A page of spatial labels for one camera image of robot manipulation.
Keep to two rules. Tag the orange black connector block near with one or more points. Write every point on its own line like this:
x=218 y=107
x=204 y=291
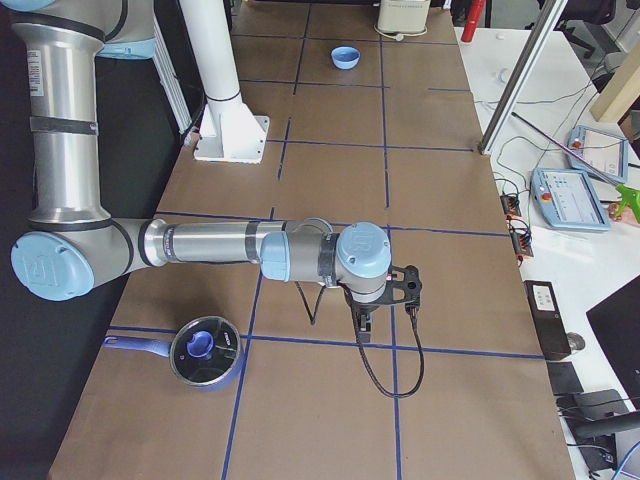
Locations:
x=520 y=234

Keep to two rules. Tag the black monitor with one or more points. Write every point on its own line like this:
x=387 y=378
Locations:
x=615 y=323

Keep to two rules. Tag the blue teach pendant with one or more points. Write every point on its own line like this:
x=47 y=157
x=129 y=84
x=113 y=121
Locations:
x=606 y=152
x=567 y=200

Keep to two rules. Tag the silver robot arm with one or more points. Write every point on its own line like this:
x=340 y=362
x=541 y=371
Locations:
x=75 y=245

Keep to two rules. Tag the black power adapter box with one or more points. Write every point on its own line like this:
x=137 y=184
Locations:
x=547 y=320

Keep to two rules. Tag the white chrome toaster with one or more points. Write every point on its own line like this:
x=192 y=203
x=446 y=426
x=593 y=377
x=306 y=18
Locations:
x=402 y=18

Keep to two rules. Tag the red cylinder bottle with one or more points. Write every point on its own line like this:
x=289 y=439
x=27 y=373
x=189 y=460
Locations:
x=474 y=13

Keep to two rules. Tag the near blue teach pendant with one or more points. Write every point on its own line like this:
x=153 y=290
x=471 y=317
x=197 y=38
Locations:
x=567 y=200

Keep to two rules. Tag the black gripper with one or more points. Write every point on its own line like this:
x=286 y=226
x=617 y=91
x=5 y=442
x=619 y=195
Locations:
x=361 y=304

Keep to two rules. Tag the aluminium frame post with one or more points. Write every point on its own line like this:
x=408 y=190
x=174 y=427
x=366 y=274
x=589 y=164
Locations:
x=549 y=16

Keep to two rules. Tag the white pedestal column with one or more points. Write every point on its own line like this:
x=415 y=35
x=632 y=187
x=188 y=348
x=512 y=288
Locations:
x=229 y=131

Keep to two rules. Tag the blue bowl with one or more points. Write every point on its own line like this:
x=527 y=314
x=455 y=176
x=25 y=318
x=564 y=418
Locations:
x=345 y=57

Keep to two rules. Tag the orange black connector block far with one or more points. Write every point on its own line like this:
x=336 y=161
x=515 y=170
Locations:
x=511 y=206

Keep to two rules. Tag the far blue teach pendant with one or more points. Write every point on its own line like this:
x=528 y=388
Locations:
x=606 y=152

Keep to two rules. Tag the blue saucepan with glass lid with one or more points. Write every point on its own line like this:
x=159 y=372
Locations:
x=207 y=353

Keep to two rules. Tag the orange black connector block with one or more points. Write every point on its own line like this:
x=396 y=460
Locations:
x=511 y=206
x=520 y=234

